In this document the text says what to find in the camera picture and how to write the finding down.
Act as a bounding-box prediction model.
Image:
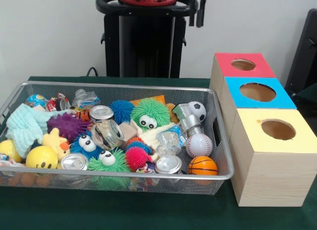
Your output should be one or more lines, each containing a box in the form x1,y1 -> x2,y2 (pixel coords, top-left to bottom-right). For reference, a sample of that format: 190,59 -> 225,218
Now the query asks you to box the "blue fuzzy eyed ball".
69,133 -> 102,159

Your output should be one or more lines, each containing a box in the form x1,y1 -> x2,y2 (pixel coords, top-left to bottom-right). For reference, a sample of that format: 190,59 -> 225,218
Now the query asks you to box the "purple spiky ball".
47,113 -> 87,143

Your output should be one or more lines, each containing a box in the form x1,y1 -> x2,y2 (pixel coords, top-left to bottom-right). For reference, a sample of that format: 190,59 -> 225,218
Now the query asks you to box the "black cable behind table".
86,66 -> 100,77

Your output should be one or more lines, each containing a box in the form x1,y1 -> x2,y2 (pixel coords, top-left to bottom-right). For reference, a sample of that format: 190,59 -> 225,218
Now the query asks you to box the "silver plastic toy truck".
172,103 -> 205,138

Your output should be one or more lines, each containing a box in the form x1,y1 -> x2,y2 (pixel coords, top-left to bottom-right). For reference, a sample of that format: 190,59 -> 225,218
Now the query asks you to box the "dark green tablecloth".
0,76 -> 317,230
293,82 -> 317,112

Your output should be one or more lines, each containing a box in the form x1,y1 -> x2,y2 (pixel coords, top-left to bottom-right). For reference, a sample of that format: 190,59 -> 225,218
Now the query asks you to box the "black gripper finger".
188,0 -> 197,27
196,0 -> 207,28

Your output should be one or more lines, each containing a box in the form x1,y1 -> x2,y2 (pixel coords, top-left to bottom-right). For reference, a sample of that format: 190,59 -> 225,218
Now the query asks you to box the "shallow metal mesh bin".
0,81 -> 235,196

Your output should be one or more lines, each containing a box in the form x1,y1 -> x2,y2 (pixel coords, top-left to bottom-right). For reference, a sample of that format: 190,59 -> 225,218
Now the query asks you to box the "orange toy basketball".
188,155 -> 218,176

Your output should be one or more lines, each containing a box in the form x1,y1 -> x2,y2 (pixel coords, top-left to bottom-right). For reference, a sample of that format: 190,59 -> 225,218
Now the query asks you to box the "small green fuzzy eyed ball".
87,148 -> 131,173

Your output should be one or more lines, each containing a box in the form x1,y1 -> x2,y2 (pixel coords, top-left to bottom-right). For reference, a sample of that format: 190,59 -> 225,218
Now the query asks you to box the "large green fuzzy eyed ball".
130,98 -> 171,130

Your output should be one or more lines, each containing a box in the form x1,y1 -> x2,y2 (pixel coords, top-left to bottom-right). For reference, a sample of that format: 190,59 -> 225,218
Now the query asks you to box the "white toy baseball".
185,133 -> 213,158

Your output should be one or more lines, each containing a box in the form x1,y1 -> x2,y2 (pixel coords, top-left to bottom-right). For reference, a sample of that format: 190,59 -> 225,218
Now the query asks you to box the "yellow smiley ball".
25,145 -> 59,169

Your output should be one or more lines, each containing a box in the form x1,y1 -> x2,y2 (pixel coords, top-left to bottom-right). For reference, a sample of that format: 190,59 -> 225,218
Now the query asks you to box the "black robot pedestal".
96,0 -> 199,78

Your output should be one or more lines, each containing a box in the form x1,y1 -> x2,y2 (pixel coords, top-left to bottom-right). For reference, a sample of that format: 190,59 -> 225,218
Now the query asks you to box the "wooden box with three holes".
209,52 -> 317,207

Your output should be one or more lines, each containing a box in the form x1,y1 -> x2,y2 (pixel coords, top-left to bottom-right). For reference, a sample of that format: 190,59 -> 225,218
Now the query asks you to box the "light blue cloth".
5,103 -> 72,159

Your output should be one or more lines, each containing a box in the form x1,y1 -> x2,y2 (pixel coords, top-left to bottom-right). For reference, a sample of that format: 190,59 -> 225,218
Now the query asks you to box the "black and white soccer ball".
188,101 -> 207,123

